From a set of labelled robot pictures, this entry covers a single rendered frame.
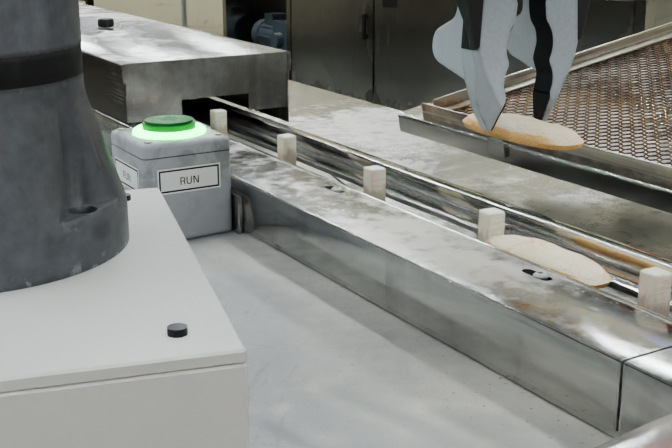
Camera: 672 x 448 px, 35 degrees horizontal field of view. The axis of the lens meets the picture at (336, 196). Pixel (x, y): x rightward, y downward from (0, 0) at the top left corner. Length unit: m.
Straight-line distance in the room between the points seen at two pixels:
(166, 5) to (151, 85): 7.09
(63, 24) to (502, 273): 0.27
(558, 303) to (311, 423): 0.14
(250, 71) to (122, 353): 0.70
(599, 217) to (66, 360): 0.56
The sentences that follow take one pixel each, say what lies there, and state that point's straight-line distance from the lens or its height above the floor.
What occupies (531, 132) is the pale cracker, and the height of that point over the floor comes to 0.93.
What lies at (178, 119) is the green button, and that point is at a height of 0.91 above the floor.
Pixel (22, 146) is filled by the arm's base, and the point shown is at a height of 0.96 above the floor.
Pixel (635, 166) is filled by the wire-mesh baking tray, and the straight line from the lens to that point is 0.74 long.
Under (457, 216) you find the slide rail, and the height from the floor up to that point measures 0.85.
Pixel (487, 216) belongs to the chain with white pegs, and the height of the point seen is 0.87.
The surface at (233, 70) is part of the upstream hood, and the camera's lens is 1.07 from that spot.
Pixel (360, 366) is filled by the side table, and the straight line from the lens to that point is 0.59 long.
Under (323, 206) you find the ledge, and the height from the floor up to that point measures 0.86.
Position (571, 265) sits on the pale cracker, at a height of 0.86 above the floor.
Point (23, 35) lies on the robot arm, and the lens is 0.49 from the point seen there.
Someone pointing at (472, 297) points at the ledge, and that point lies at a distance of 0.58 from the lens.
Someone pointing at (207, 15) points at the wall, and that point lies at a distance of 8.27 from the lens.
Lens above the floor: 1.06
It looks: 15 degrees down
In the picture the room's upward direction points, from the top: straight up
